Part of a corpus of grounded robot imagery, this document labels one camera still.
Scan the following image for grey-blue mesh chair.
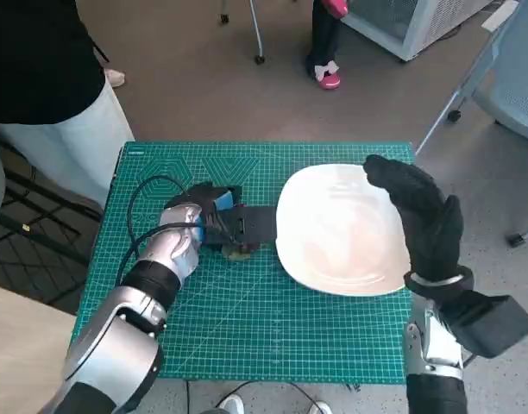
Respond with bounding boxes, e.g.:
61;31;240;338
414;0;528;248

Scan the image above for black floor cable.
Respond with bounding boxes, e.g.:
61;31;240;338
184;379;319;414

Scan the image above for person with pink slippers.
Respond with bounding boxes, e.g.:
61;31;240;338
305;0;349;91

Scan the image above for person standing by table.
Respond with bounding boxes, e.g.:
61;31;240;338
0;0;136;206

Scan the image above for green cutting mat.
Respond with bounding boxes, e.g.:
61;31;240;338
73;140;417;385

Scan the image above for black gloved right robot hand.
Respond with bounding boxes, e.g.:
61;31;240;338
361;154;475;281

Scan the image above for black wire rack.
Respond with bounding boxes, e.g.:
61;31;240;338
0;133;104;311

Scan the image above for white mesh cabinet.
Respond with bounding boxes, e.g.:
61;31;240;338
341;0;496;62

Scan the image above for white square plate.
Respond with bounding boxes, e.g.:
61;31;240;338
274;163;414;298

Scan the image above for metal chair legs with casters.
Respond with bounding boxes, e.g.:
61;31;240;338
219;0;267;66

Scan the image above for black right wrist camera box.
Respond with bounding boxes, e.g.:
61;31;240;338
438;288;528;359

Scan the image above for light wooden desk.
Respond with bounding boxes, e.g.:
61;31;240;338
0;282;79;414

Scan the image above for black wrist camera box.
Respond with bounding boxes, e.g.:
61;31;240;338
438;288;528;359
202;204;277;252

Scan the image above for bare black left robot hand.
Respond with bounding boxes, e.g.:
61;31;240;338
167;181;248;216

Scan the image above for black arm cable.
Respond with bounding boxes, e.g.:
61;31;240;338
116;174;237;285

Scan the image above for red toy grape bunch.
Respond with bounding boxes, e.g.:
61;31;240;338
222;241;261;262

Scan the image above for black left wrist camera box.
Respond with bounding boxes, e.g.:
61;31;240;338
202;204;277;252

